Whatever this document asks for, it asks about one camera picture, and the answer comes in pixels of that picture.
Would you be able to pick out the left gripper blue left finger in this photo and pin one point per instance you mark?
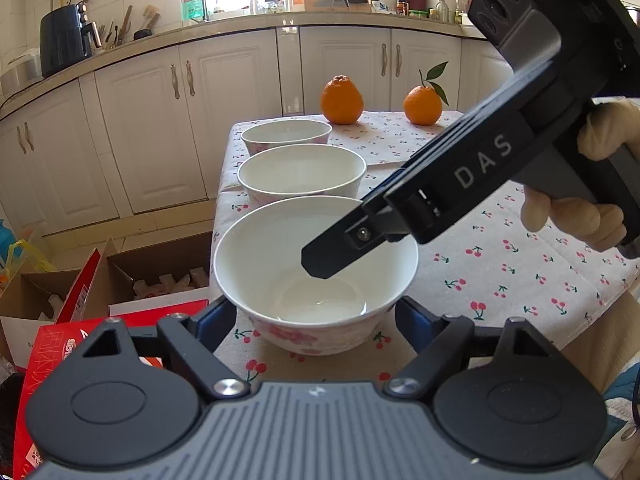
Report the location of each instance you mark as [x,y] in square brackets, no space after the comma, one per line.
[214,323]

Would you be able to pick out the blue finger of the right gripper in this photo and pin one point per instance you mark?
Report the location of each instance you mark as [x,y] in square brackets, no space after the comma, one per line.
[352,237]

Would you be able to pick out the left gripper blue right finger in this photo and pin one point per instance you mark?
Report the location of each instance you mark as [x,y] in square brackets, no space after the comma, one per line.
[416,324]

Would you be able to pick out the white floral bowl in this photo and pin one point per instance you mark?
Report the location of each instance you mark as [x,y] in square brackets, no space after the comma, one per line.
[272,265]
[259,138]
[301,170]

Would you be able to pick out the white kitchen cabinets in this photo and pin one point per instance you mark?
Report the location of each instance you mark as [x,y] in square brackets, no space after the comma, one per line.
[145,127]

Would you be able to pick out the right hand beige glove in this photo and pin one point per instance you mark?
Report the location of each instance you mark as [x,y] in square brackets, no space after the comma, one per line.
[601,226]

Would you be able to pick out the brown open cardboard box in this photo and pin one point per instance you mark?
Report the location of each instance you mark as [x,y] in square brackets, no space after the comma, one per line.
[26,299]

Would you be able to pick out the bumpy orange without leaf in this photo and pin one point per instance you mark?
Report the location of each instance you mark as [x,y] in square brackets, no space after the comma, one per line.
[341,103]

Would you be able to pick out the orange with green leaves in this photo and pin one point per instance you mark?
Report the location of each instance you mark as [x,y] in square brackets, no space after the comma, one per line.
[423,104]

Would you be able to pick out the red cardboard box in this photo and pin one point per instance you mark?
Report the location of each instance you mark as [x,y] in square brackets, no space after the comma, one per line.
[60,354]

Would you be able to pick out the yellow plastic bag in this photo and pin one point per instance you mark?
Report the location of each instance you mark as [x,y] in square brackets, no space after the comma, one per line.
[22,252]

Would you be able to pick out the black air fryer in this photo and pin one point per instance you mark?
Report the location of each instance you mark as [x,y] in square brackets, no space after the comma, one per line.
[67,37]

